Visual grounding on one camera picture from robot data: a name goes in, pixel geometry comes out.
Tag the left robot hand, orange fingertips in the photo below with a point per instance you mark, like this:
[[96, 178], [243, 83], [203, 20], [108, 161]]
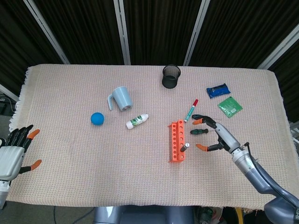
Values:
[[9, 158]]

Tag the right robot hand, orange fingertips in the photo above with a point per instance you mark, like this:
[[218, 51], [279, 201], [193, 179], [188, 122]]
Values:
[[227, 138]]

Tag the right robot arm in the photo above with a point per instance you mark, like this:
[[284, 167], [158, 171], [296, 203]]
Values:
[[254, 175]]

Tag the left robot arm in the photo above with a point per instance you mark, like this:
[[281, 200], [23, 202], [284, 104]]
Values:
[[3, 191]]

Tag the orange tube rack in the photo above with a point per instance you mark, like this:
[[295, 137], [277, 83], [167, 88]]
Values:
[[174, 142]]

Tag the green circuit board bag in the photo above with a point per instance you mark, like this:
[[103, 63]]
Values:
[[230, 107]]

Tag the green pen red cap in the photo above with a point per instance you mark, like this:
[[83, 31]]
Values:
[[190, 112]]

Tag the blue packet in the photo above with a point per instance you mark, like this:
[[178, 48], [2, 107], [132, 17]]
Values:
[[218, 90]]

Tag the cluttered waste bin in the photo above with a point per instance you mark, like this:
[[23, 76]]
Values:
[[210, 217]]

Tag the black mesh pen cup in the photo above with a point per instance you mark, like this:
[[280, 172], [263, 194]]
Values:
[[170, 81]]

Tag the beige woven tablecloth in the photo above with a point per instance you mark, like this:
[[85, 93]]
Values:
[[93, 158]]

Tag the black curtain panel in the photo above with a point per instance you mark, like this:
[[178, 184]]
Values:
[[14, 42], [238, 30], [289, 81], [81, 30], [158, 30]]

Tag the white glue bottle green label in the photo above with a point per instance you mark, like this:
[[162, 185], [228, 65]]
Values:
[[136, 121]]

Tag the blue ball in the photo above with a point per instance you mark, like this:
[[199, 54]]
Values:
[[97, 119]]

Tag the light blue plastic mug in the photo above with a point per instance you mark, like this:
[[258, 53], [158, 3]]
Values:
[[122, 98]]

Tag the grey robot torso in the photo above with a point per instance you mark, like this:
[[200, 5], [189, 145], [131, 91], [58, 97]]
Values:
[[140, 215]]

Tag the aluminium partition post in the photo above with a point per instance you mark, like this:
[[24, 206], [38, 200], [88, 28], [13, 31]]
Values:
[[8, 92], [280, 49], [196, 35], [122, 30], [46, 30]]

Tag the metal frame rack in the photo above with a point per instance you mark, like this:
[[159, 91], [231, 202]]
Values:
[[294, 130]]

